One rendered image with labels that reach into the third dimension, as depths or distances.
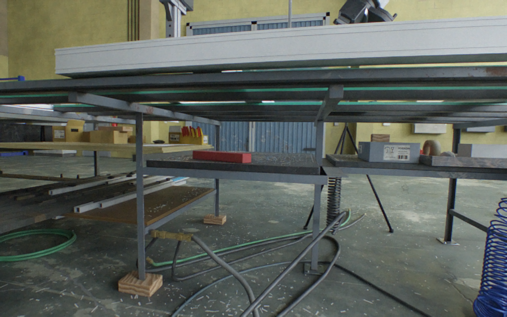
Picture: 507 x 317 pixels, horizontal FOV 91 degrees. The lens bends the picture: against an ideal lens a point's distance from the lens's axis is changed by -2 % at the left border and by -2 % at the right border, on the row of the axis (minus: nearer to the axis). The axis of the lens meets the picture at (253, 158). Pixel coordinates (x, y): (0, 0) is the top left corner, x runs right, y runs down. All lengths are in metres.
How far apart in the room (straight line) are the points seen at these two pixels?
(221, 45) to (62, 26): 10.83
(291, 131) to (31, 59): 9.37
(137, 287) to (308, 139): 6.23
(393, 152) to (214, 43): 1.03
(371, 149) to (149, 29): 7.90
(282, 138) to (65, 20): 8.26
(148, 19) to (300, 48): 8.31
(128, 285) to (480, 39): 1.41
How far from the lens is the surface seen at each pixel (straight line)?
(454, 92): 0.98
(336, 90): 0.66
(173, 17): 0.74
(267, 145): 7.16
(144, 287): 1.31
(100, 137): 2.07
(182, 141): 2.04
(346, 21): 0.76
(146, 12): 8.94
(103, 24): 10.27
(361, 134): 6.89
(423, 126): 7.52
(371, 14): 0.82
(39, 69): 11.81
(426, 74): 0.68
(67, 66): 0.91
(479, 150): 1.52
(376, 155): 1.39
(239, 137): 7.33
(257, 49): 0.63
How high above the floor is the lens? 0.69
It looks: 4 degrees down
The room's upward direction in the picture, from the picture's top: 1 degrees clockwise
